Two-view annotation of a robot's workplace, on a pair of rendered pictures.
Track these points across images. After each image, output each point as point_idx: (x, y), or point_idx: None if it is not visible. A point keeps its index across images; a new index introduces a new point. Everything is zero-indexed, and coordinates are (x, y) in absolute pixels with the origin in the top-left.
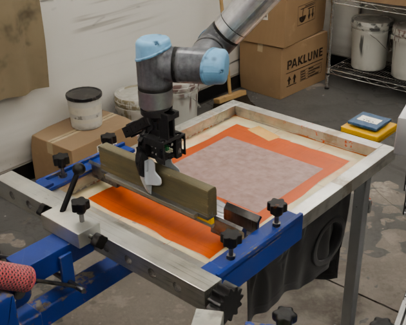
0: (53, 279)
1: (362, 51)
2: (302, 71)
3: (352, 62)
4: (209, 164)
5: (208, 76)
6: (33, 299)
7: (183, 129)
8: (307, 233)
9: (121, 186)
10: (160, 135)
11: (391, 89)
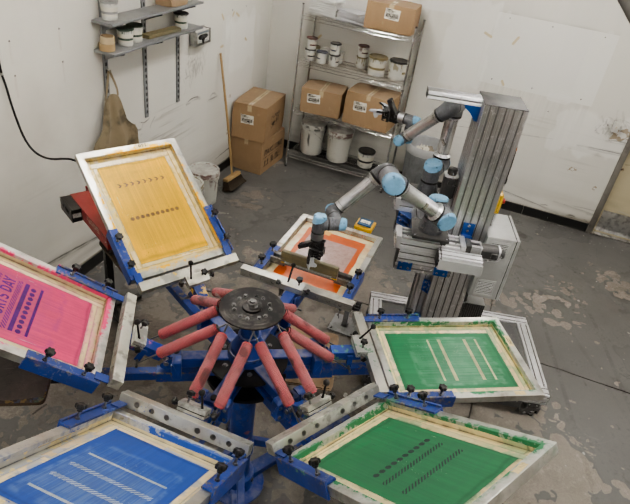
0: (180, 306)
1: (309, 143)
2: (271, 155)
3: (302, 149)
4: None
5: (341, 229)
6: (175, 318)
7: (292, 233)
8: None
9: (290, 266)
10: (318, 249)
11: (324, 165)
